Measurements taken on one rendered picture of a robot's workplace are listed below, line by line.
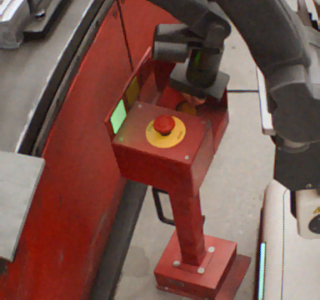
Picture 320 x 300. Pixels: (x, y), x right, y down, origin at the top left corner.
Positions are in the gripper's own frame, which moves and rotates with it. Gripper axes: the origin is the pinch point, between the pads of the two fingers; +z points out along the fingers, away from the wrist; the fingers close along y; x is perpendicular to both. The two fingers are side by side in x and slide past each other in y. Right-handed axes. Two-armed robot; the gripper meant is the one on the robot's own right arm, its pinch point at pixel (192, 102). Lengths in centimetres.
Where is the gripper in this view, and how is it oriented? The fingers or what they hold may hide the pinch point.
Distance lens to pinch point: 121.2
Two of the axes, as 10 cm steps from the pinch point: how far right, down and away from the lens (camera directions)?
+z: -1.2, 5.1, 8.5
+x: -4.0, 7.6, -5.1
